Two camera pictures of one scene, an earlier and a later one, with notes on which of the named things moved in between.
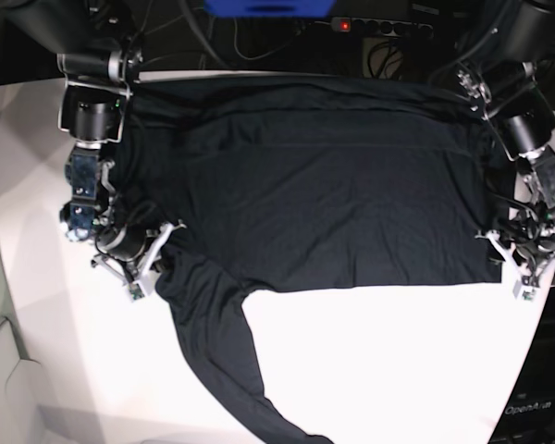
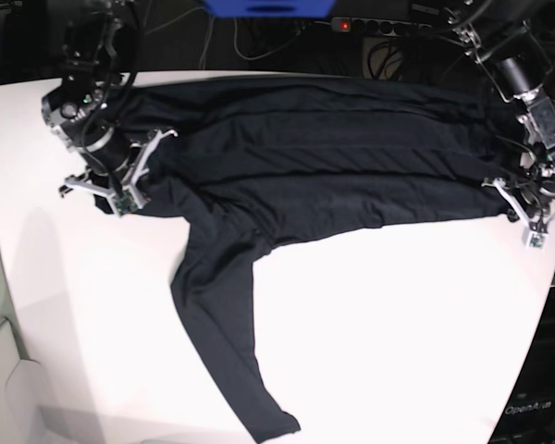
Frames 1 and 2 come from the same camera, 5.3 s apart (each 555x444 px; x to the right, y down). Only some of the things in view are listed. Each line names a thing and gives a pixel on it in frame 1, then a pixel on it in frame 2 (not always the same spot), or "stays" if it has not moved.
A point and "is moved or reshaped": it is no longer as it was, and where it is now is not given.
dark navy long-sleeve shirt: [307, 181] is moved or reshaped
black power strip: [380, 27] stays
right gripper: [132, 252] → [130, 194]
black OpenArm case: [541, 409] stays
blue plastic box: [269, 8] stays
